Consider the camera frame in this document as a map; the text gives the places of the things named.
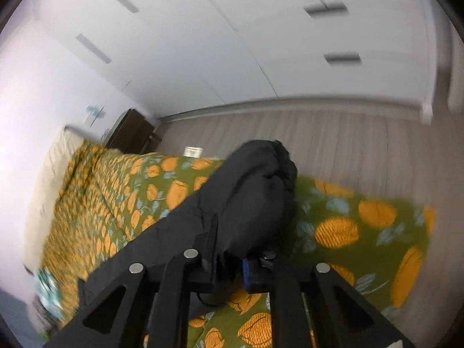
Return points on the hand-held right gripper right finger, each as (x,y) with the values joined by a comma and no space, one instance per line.
(290,297)

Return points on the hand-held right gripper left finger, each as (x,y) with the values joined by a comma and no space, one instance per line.
(170,297)

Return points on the black jacket with green lining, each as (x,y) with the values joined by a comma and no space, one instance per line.
(246,195)

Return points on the green blanket with orange print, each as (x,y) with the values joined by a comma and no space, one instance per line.
(108,203)

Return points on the teal checkered cloth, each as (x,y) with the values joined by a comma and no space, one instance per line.
(49,292)

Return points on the cream pillow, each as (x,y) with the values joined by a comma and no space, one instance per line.
(47,181)

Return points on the dark wooden nightstand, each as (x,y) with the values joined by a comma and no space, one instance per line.
(128,130)

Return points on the white wardrobe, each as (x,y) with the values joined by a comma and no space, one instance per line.
(224,36)

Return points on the white wall outlet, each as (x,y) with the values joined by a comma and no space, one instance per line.
(193,151)

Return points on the blue wall sticker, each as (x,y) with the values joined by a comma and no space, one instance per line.
(95,111)

